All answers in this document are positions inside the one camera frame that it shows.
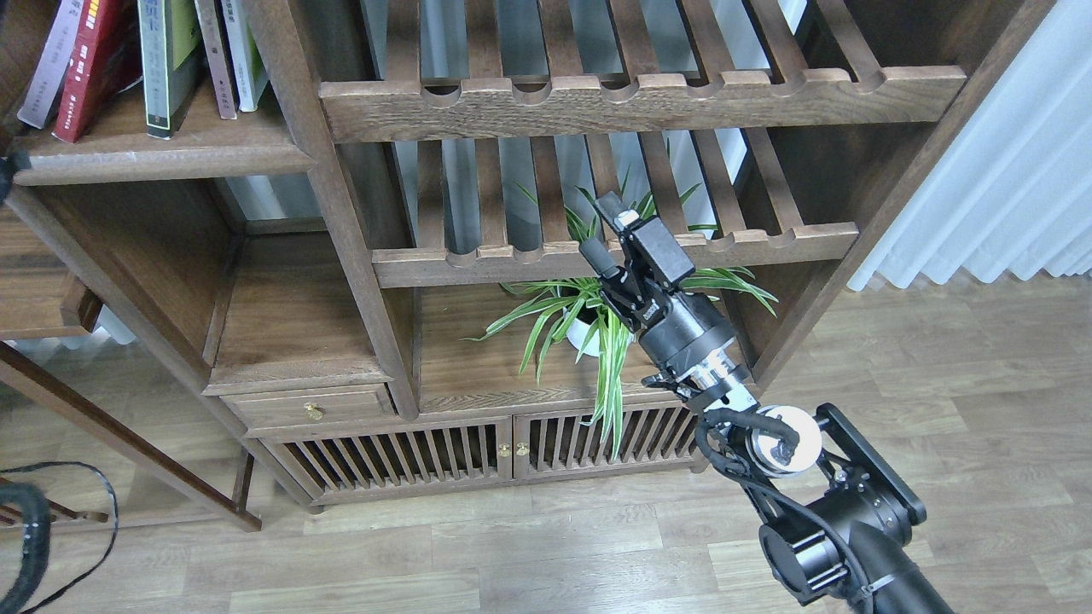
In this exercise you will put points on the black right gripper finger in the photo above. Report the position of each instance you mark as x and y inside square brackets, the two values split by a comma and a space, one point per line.
[651, 252]
[601, 261]

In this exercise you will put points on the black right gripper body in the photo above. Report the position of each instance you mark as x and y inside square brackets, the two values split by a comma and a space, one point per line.
[684, 335]

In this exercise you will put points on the black yellow-green cover book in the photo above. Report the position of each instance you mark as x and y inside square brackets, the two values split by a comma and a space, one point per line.
[171, 45]

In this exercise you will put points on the red cover book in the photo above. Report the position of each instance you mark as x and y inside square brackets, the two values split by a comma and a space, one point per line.
[105, 60]

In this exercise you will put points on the white lavender cover book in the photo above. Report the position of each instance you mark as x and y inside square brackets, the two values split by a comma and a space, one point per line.
[50, 73]

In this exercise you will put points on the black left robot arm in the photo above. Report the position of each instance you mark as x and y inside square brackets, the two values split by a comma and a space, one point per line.
[36, 531]

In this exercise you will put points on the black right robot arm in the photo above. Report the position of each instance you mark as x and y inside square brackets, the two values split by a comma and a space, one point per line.
[836, 517]

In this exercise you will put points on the green spider plant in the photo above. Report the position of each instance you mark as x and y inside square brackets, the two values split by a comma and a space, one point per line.
[554, 304]

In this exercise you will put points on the white plant pot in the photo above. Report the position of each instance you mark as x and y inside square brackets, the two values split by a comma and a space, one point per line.
[584, 333]

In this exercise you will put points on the brown wooden bookshelf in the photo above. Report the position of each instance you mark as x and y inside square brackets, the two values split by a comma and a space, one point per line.
[336, 245]

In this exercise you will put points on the white pleated curtain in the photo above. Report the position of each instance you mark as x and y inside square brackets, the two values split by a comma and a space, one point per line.
[1012, 195]

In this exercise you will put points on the white green upright book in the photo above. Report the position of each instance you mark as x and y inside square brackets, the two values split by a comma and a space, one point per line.
[250, 74]

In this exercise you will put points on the brown spine upright book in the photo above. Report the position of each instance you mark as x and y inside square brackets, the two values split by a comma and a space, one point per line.
[208, 14]

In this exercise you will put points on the dark wooden side furniture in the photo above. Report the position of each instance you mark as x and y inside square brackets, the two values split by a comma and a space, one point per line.
[43, 299]

